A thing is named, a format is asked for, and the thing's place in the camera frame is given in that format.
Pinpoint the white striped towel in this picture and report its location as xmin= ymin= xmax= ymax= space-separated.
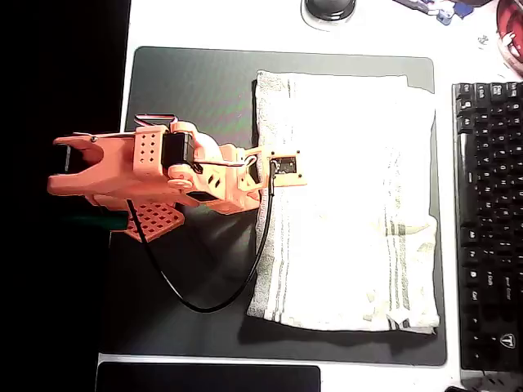
xmin=246 ymin=69 xmax=442 ymax=336

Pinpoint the black desk mat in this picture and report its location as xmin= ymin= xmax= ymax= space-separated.
xmin=100 ymin=45 xmax=448 ymax=368

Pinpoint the black round object clear base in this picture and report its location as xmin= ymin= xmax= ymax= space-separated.
xmin=300 ymin=0 xmax=358 ymax=30

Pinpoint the black flat pad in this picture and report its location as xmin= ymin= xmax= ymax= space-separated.
xmin=96 ymin=361 xmax=322 ymax=392

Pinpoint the black keyboard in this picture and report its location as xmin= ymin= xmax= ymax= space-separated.
xmin=451 ymin=81 xmax=523 ymax=373

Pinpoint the dark blue flat object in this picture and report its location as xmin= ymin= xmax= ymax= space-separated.
xmin=452 ymin=0 xmax=494 ymax=20

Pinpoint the red bowl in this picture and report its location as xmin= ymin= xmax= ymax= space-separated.
xmin=495 ymin=0 xmax=523 ymax=77

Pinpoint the orange camera mount with board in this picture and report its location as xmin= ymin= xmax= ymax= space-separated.
xmin=266 ymin=149 xmax=309 ymax=189

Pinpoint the red white servo wire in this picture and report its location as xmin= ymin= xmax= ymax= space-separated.
xmin=133 ymin=114 xmax=178 ymax=129

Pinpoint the black camera cable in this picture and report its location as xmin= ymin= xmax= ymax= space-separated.
xmin=125 ymin=158 xmax=279 ymax=314

